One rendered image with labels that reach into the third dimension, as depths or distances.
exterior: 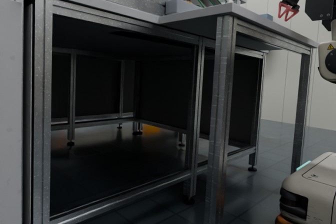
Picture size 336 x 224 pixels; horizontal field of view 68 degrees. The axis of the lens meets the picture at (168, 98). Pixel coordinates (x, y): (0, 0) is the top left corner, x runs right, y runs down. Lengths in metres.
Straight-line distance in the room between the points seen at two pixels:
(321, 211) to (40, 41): 1.03
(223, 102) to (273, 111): 3.75
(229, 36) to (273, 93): 3.75
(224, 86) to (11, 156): 0.64
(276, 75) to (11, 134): 4.15
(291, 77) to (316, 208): 3.51
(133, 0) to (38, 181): 0.71
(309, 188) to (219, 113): 0.44
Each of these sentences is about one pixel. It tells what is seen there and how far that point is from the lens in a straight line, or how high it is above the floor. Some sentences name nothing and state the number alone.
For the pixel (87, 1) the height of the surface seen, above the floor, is 0.84.
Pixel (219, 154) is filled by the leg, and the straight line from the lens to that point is 0.84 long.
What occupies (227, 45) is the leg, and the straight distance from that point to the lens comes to 0.81.
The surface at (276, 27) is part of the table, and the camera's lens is 1.10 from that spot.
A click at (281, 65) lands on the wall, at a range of 4.51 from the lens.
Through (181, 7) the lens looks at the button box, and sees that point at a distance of 1.13.
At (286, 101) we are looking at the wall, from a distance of 4.46.
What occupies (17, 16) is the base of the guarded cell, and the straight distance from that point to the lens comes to 0.78.
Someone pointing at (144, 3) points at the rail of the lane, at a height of 0.92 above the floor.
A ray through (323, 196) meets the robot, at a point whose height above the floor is 0.25.
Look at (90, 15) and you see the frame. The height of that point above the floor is 0.81.
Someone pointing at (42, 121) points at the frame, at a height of 0.48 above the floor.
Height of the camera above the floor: 0.62
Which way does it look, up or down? 5 degrees down
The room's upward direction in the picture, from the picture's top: 3 degrees clockwise
